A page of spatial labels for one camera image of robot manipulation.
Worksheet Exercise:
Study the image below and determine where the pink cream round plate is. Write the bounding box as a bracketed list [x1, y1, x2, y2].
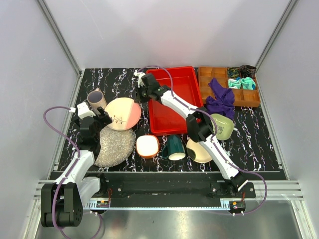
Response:
[105, 97, 142, 131]

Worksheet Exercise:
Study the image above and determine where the speckled grey large plate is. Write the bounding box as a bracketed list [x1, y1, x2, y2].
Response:
[94, 126, 136, 168]

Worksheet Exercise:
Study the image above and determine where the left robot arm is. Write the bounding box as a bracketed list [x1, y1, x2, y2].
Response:
[40, 107, 112, 230]

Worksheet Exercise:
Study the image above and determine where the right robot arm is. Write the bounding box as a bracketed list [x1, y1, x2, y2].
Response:
[134, 72, 248, 198]

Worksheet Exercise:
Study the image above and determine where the red plastic bin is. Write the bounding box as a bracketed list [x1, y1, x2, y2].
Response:
[147, 66, 203, 136]

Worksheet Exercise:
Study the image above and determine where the iridescent pink cup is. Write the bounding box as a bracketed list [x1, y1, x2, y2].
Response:
[87, 88, 107, 112]

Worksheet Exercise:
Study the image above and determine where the orange white square bowl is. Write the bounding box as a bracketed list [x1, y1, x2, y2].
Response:
[136, 134, 160, 159]

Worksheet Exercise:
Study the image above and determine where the dark green mug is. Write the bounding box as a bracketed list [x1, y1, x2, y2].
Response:
[161, 135, 186, 161]

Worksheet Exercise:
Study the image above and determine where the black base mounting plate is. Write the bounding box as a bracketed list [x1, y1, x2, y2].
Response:
[87, 172, 256, 210]

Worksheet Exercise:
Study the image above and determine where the purple cloth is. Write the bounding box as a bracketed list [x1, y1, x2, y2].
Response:
[206, 78, 235, 120]

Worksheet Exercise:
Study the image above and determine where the white mint sock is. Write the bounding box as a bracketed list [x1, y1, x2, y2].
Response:
[228, 77, 242, 89]

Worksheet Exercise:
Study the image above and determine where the dark patterned sock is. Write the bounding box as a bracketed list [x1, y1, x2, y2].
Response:
[227, 67, 240, 79]

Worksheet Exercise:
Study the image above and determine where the green panda square dish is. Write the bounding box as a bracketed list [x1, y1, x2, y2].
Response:
[211, 114, 234, 140]

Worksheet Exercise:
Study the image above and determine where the wooden compartment organizer tray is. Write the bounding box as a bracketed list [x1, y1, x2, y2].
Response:
[197, 66, 261, 107]

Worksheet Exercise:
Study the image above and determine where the brown dark rolled sock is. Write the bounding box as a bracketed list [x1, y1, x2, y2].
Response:
[239, 65, 257, 79]

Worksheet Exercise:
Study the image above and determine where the mint green sock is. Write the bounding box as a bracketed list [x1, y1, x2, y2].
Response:
[241, 77, 256, 90]

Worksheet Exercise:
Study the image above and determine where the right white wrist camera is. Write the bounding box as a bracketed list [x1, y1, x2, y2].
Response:
[134, 71, 145, 88]

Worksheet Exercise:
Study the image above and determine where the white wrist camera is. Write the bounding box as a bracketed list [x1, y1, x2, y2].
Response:
[134, 71, 145, 88]
[69, 102, 96, 119]

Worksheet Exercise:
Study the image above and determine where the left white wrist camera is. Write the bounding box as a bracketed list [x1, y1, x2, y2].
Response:
[69, 102, 96, 119]

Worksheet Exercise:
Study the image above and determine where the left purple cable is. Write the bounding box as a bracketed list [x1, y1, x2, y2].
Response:
[43, 106, 103, 239]

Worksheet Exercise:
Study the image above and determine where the aluminium frame rail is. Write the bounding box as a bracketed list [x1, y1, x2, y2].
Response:
[35, 0, 82, 76]

